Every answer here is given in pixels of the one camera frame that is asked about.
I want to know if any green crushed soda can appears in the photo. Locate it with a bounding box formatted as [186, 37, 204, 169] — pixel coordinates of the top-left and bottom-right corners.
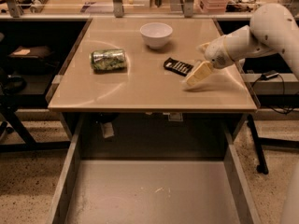
[90, 49, 127, 72]

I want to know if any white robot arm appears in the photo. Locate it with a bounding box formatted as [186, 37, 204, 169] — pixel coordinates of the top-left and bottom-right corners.
[186, 4, 299, 224]

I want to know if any white paper tag under table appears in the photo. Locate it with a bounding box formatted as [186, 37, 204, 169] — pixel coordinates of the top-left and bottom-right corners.
[100, 122, 114, 138]

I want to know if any open grey top drawer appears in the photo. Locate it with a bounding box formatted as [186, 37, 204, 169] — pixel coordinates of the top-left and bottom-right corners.
[46, 112, 262, 224]

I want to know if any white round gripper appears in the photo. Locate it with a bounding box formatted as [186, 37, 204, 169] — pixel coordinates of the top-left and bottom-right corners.
[183, 35, 234, 87]

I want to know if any white ceramic bowl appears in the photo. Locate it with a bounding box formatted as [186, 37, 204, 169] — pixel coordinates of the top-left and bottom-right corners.
[140, 22, 173, 49]

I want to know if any black power adapter with cable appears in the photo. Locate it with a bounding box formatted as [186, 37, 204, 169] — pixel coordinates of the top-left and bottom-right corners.
[249, 70, 299, 115]

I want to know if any black table leg with caster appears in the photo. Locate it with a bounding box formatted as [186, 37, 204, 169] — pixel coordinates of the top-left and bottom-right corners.
[247, 115, 269, 175]

